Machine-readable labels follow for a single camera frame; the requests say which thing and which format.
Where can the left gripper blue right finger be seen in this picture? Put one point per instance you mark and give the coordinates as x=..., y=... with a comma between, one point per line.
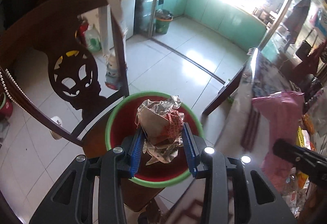
x=189, y=149

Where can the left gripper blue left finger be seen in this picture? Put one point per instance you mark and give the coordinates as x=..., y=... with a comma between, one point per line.
x=135, y=151

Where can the foil paper wrapper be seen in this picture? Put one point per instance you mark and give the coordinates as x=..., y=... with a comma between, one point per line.
x=162, y=122

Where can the green kitchen trash bin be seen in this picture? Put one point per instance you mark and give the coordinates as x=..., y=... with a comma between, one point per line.
x=163, y=18

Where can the teal kitchen cabinets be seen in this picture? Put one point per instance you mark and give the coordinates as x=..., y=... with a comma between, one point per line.
x=238, y=26

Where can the red bin with green rim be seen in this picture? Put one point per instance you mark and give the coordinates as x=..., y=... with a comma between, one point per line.
x=121, y=124

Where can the pink plastic bag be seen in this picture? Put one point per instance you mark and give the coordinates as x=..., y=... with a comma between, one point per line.
x=283, y=111

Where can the green detergent bottle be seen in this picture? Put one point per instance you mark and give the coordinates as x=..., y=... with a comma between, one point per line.
x=92, y=39

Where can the dark carved wooden chair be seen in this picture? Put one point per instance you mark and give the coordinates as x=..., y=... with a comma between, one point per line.
x=51, y=28

